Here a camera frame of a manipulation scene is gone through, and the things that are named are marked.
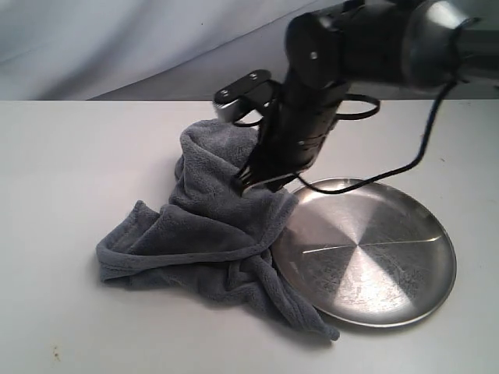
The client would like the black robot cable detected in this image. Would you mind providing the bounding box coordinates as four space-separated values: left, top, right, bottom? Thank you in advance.
233 19 483 195

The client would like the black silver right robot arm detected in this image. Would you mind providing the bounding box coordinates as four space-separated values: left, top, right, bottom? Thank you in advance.
232 1 473 194

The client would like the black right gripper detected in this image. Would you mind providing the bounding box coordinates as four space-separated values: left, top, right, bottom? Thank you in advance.
232 79 349 195

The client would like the white backdrop sheet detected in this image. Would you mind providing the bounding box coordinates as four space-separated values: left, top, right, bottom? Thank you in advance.
0 0 313 101

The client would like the grey fleece cloth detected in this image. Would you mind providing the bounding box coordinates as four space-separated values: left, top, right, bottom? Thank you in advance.
96 120 340 340

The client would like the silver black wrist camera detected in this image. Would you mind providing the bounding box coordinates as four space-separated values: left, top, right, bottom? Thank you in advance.
212 69 274 123

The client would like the round steel plate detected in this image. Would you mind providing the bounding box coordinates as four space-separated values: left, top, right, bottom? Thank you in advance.
271 178 457 328

